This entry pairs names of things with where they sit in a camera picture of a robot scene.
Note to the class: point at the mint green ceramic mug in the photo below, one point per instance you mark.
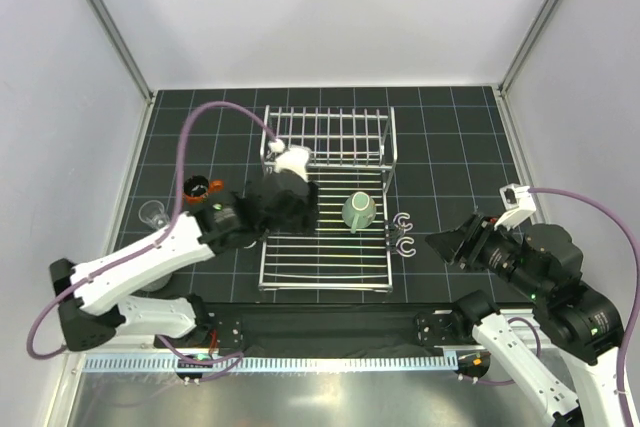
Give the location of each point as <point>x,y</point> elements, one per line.
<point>359,211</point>

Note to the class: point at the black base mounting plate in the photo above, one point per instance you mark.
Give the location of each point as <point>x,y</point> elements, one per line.
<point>350,331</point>

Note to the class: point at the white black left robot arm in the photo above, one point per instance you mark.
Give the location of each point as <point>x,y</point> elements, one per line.
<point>98,300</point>

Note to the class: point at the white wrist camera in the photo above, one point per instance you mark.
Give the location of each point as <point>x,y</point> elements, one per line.
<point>519,206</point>
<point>294,159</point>

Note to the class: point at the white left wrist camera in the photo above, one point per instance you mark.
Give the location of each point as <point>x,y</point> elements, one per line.
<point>294,159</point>

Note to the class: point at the perforated aluminium cable rail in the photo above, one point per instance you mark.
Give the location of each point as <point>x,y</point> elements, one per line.
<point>168,363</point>

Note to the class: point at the black grid table mat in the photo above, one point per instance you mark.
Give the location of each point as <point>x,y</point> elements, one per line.
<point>453,157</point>

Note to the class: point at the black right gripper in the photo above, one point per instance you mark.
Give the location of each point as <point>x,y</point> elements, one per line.
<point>466,241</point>

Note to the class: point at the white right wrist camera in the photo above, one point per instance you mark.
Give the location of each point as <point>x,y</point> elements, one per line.
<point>519,206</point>

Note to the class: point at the chrome wire dish rack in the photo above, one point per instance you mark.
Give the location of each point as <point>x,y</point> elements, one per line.
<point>353,149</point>

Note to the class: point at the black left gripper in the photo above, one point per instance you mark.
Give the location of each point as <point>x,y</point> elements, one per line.
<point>307,212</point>

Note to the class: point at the orange brown ceramic mug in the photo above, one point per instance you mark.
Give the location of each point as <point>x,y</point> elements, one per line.
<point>198,188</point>

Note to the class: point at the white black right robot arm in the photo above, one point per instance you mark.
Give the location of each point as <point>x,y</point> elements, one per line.
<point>544,266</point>

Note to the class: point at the small clear shot glass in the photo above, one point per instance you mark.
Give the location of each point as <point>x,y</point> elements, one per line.
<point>153,214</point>

